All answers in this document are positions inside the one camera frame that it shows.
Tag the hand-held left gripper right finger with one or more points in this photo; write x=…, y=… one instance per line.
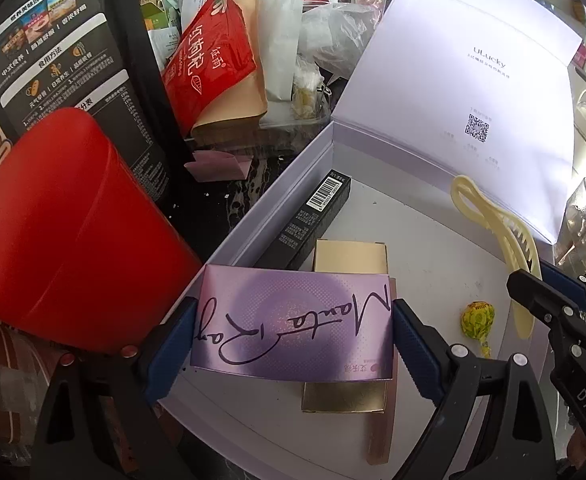
x=413, y=350

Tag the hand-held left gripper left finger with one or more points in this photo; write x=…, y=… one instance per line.
x=173, y=355

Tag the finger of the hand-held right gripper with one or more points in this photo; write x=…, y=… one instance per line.
x=563, y=280
x=538, y=295

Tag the cream hair claw clip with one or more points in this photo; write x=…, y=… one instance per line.
x=503, y=230

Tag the pink slender box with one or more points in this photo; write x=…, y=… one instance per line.
x=378, y=435

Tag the purple box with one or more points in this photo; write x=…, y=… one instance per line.
x=293, y=320

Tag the black slim box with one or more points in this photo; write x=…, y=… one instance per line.
x=313, y=210

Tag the white gift box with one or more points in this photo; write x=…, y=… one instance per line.
x=448, y=85

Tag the glass mug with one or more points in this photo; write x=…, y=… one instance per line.
x=585, y=220

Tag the yellow green lollipop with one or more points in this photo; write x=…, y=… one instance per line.
x=477, y=320

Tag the gold box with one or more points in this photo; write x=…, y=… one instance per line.
x=348, y=257

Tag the red canister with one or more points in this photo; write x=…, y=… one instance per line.
x=73, y=240

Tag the cluster of plastic spice jars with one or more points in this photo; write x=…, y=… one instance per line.
x=13, y=370

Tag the pink folded paper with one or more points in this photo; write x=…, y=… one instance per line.
x=218, y=165

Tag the kraft paper pouch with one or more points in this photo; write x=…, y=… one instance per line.
x=248, y=105

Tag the small clear zip bag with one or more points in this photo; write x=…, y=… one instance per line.
x=305, y=85

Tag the red snack pouch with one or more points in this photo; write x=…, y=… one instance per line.
x=208, y=60

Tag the black printed pouch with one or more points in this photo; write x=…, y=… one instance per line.
x=73, y=60

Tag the white plastic pouch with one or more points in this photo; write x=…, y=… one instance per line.
x=278, y=45

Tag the clear plastic bag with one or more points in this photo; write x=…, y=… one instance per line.
x=333, y=30

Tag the small green carton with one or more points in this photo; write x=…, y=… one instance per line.
x=155, y=17

